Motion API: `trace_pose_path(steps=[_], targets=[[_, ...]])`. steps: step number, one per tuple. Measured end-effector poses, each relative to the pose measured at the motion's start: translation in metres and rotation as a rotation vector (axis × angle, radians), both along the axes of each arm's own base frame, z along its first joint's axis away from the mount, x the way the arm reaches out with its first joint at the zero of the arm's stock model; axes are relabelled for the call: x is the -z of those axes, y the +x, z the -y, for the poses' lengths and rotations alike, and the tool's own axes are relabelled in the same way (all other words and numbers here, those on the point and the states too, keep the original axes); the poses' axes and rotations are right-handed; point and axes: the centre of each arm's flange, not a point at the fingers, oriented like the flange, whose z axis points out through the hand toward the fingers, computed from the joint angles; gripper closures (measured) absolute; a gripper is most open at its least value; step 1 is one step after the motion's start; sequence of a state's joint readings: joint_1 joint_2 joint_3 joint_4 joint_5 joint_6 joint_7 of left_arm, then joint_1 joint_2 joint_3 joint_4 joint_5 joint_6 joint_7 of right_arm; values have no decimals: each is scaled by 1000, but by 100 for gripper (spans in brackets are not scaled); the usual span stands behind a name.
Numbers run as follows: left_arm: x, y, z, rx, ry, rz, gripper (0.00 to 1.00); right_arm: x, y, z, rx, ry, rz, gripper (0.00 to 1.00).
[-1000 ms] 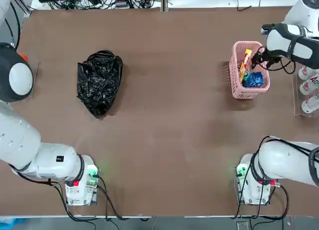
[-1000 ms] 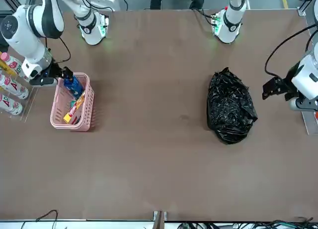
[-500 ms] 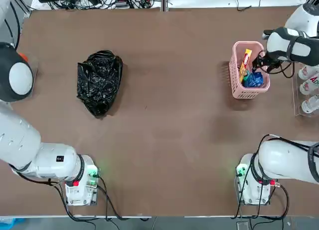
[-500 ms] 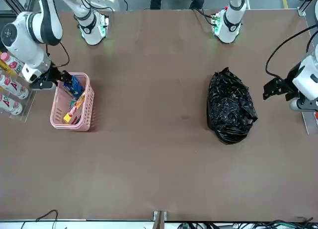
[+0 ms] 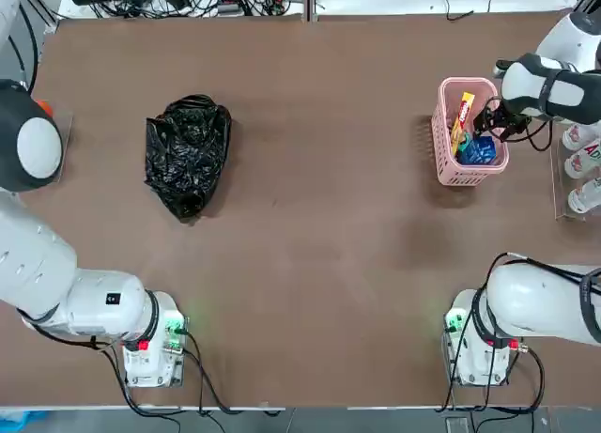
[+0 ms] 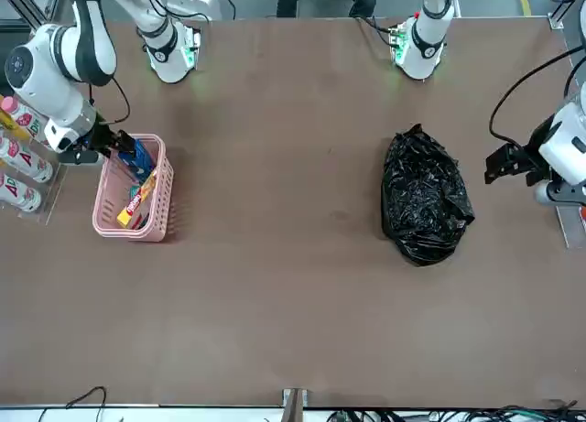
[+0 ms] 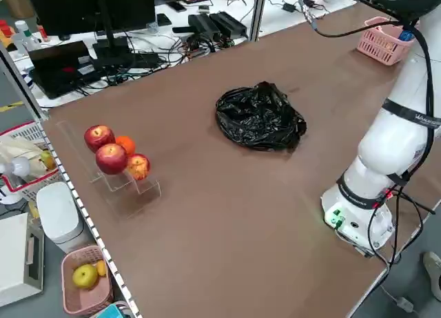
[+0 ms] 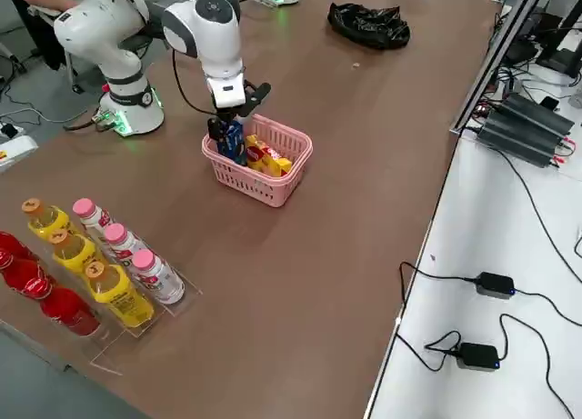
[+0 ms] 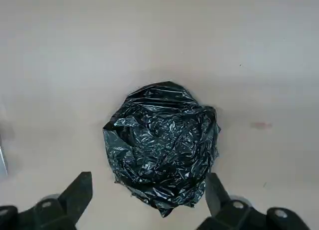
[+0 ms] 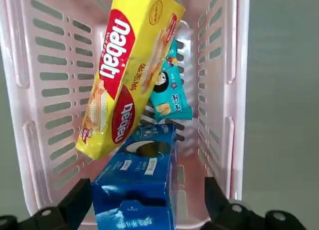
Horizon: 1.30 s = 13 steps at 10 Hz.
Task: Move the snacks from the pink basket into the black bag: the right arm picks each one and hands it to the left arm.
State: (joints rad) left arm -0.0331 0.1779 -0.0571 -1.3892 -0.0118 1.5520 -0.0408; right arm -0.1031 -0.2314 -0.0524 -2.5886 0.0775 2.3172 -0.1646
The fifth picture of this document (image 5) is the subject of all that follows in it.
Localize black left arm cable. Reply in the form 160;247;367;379
7;8;156;359

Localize clear acrylic bottle stand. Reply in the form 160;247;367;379
548;131;601;223

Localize black plastic bag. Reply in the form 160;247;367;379
144;93;233;221

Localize black right base cables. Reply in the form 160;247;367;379
435;305;547;414

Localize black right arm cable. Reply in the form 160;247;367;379
470;116;601;350

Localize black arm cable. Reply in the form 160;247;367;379
470;116;601;350
7;8;156;359

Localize blue snack box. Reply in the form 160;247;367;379
457;135;497;167

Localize clear acrylic fruit stand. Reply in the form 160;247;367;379
46;107;75;183

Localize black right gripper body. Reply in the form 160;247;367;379
498;102;531;141

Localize long yellow snack box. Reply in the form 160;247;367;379
451;91;476;155

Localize black base cables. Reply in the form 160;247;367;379
435;305;547;414
105;328;285;416

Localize black left base cables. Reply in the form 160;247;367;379
105;328;285;416

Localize pink plastic basket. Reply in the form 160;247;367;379
430;76;511;187

